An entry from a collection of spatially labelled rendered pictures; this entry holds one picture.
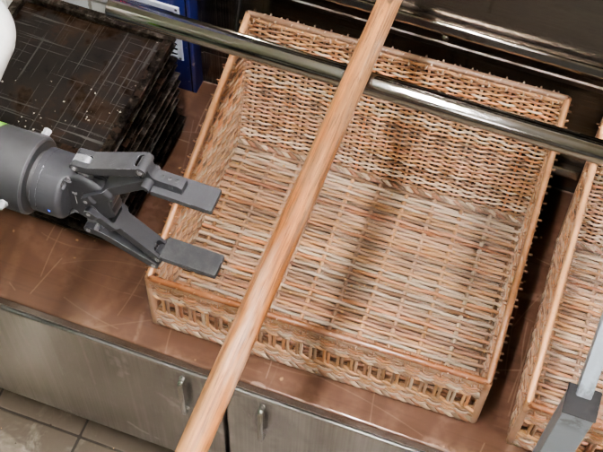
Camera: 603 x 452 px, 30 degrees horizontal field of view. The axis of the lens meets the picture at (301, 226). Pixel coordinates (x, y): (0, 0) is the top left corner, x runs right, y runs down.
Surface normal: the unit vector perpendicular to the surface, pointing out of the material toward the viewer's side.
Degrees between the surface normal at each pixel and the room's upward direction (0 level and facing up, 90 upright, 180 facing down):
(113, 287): 0
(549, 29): 70
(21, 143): 12
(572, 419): 90
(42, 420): 0
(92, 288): 0
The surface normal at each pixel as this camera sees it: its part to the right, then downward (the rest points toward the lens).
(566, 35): -0.31, 0.56
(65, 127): 0.03, -0.53
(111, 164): -0.39, -0.62
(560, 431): -0.34, 0.79
